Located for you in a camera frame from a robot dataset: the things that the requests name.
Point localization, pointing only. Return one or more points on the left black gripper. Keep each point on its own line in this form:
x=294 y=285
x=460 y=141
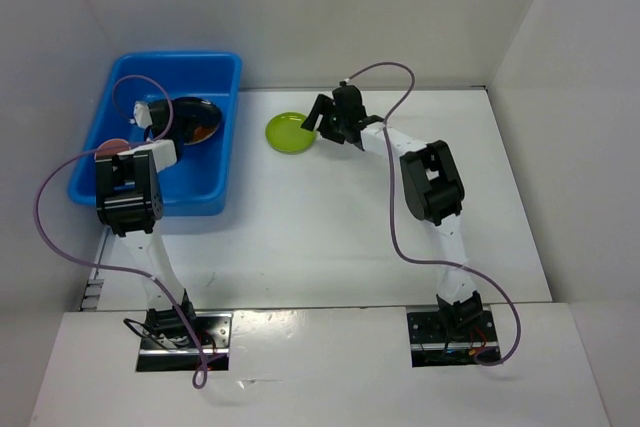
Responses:
x=189 y=121

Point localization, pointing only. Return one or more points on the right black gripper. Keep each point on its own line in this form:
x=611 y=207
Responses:
x=321 y=106

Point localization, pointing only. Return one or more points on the black plastic plate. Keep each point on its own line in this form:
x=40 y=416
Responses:
x=200 y=109

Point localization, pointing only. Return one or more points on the orange plastic plate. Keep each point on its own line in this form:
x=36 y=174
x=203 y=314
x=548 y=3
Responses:
x=202 y=133

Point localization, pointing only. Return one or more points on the green plastic plate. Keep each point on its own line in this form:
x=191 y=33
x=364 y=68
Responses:
x=284 y=133

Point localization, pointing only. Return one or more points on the pink plastic cup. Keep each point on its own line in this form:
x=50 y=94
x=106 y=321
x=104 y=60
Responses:
x=112 y=147

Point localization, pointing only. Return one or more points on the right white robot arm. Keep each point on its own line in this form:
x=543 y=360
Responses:
x=432 y=190

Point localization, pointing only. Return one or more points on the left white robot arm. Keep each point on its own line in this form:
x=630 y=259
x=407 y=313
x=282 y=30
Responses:
x=129 y=201

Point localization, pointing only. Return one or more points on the blue plastic bin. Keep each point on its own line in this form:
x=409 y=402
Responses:
x=197 y=184

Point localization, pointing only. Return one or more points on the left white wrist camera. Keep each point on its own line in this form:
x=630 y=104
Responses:
x=141 y=115

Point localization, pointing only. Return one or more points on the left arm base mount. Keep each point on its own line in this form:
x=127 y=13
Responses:
x=159 y=352

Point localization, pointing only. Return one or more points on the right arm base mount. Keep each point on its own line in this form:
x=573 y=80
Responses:
x=432 y=346

